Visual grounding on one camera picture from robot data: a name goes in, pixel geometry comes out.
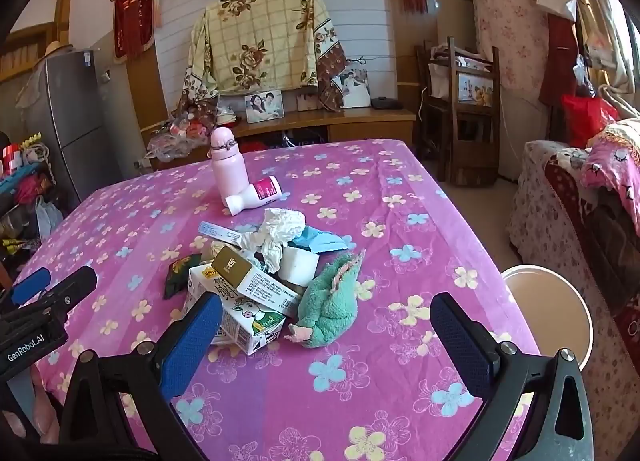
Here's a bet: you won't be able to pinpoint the clear plastic bags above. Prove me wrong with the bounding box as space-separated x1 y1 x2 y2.
145 106 221 162

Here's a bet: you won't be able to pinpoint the wooden chair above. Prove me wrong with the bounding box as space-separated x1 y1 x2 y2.
416 37 501 186

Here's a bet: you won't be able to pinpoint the cluttered storage rack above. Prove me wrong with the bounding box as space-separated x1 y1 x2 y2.
0 133 66 262

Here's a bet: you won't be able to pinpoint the pink cartoon blanket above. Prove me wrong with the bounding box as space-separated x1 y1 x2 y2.
580 138 640 237

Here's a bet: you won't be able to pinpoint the framed couple photo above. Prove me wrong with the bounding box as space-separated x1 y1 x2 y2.
244 90 285 124

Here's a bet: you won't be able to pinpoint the grey refrigerator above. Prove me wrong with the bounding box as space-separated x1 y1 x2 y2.
26 48 123 212

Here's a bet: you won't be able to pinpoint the wedding photo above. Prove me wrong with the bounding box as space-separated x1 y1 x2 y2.
340 70 372 109

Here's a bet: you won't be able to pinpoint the dark red hanging garment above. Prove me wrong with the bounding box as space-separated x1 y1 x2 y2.
539 13 581 106

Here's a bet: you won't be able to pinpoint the wooden cabinet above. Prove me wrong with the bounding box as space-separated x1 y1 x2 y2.
140 108 417 172

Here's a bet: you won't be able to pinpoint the green plush toy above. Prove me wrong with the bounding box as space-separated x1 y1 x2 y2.
284 250 367 349

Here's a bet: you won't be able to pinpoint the red plastic bag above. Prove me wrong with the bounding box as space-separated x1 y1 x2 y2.
560 93 621 149

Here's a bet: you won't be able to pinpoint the white milk carton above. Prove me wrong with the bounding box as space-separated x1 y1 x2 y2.
186 263 287 357

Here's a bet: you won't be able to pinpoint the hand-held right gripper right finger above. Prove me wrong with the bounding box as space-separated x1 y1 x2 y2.
429 292 596 461

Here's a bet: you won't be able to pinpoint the white round bin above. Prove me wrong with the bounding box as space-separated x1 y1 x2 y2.
501 264 594 372

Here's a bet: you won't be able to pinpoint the pink floral quilt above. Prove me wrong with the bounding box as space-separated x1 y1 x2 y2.
467 0 551 96

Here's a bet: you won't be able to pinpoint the white bottle magenta label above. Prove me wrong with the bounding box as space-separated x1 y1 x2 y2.
224 176 284 216

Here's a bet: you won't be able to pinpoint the white paper bag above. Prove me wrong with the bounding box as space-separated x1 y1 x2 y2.
536 0 578 22

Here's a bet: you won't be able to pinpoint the pink water bottle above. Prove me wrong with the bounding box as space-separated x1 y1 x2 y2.
209 127 247 206

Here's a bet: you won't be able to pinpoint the gold and white box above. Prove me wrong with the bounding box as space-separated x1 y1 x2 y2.
211 245 304 318

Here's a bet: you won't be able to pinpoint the cream floral cloth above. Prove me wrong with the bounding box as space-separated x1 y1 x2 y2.
172 0 348 129

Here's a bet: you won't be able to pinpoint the crumpled white tissue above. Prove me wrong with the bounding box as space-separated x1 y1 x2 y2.
239 207 307 273

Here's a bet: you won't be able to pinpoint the white foil sachet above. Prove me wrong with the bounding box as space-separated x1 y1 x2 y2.
198 221 243 245

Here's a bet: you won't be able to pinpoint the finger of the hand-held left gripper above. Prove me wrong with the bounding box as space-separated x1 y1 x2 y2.
30 265 98 328
0 267 52 311

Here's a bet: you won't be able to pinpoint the pink floral tablecloth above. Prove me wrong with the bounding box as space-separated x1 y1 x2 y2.
15 138 546 461

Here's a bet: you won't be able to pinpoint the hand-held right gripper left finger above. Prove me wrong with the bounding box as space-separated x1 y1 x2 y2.
59 291 224 461

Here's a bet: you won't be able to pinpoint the blue paper packet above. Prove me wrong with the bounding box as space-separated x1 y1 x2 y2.
291 226 346 254

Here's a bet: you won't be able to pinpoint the straw hat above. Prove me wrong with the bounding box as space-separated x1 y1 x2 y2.
39 40 73 59

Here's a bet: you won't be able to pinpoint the red knot wall hanging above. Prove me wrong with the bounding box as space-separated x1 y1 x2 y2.
110 0 163 62

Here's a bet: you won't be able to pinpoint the floral covered sofa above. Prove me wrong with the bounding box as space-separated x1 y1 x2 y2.
507 140 640 442

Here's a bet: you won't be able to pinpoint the dark snack packet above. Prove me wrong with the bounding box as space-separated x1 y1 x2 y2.
163 255 202 300

